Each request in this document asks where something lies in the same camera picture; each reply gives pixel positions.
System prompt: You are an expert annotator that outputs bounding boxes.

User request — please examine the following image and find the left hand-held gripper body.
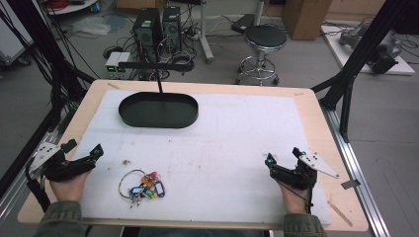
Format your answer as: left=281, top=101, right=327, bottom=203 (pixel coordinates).
left=29, top=141, right=98, bottom=183

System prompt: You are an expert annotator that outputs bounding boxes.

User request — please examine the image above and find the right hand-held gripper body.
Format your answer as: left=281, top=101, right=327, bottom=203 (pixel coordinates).
left=270, top=152, right=341, bottom=192

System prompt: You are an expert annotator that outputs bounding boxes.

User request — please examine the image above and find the key ring with coloured tags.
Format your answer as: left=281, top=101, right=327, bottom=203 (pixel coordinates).
left=118, top=169, right=167, bottom=208

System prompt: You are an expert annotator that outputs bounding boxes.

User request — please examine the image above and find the black oval tray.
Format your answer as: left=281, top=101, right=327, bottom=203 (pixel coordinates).
left=118, top=91, right=200, bottom=129

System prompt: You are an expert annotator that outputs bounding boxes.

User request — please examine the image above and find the person's left hand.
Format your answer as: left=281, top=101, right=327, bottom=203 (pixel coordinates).
left=48, top=171, right=92, bottom=202

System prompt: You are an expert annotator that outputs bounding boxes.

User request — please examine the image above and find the person's right hand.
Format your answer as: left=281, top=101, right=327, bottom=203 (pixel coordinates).
left=278, top=182, right=308, bottom=215

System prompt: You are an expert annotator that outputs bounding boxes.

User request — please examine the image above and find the white foam mat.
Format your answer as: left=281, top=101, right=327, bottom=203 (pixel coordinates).
left=72, top=88, right=332, bottom=227

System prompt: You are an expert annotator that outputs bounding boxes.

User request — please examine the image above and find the thin wooden strip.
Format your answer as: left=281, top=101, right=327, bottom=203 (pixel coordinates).
left=326, top=199, right=354, bottom=228

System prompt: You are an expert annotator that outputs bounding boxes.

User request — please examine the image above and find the white bench power supply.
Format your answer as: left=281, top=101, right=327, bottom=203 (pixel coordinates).
left=116, top=51, right=131, bottom=80
left=105, top=51, right=123, bottom=80

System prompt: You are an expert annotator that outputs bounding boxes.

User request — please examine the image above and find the black T-shaped stand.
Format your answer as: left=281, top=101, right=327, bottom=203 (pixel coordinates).
left=118, top=61, right=196, bottom=96

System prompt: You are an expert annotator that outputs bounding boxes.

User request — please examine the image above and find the white board on floor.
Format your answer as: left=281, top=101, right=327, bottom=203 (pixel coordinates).
left=320, top=24, right=416, bottom=77

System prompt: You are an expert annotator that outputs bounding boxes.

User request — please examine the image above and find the black round stool chrome base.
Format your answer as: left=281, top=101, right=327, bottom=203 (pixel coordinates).
left=234, top=25, right=289, bottom=87

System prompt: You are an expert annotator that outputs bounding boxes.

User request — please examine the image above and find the clear plastic bag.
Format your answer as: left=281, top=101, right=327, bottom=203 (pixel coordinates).
left=70, top=15, right=113, bottom=37

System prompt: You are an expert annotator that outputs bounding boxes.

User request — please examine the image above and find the large black computer tower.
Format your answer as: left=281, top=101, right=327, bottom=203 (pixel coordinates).
left=132, top=7, right=163, bottom=63

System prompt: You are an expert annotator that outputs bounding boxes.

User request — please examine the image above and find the brown cardboard box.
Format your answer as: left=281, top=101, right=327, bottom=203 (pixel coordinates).
left=282, top=0, right=334, bottom=41

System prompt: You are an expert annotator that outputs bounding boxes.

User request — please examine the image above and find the white round table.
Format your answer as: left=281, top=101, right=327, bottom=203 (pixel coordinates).
left=44, top=0, right=100, bottom=16

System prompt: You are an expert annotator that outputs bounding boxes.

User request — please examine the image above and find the black flat box on floor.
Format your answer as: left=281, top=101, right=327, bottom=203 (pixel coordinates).
left=229, top=13, right=257, bottom=35

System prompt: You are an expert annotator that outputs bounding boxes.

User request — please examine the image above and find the small black computer tower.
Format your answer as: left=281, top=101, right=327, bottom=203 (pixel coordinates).
left=161, top=5, right=183, bottom=53

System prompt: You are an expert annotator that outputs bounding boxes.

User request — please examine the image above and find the white desk leg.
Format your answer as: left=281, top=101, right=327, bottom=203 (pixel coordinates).
left=196, top=0, right=215, bottom=64

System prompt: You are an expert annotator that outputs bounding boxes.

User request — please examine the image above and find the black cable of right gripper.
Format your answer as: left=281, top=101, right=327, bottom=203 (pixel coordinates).
left=282, top=180, right=314, bottom=215

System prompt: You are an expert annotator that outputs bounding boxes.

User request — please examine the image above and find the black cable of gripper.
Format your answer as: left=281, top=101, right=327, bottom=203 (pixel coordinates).
left=282, top=180, right=314, bottom=215
left=25, top=160, right=52, bottom=212

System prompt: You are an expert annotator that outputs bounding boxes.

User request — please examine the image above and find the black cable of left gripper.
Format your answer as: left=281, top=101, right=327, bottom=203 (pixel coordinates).
left=25, top=160, right=52, bottom=212

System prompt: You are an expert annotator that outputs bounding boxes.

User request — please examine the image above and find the aluminium rail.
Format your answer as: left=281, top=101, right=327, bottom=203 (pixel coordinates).
left=0, top=100, right=80, bottom=228
left=321, top=106, right=391, bottom=237

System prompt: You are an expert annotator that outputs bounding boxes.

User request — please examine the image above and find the small grey metal bracket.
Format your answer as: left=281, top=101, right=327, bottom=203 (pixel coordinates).
left=340, top=179, right=362, bottom=191

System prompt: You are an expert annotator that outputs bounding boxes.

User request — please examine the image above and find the black metal frame post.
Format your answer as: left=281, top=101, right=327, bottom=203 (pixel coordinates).
left=5, top=0, right=97, bottom=132
left=310, top=0, right=419, bottom=144

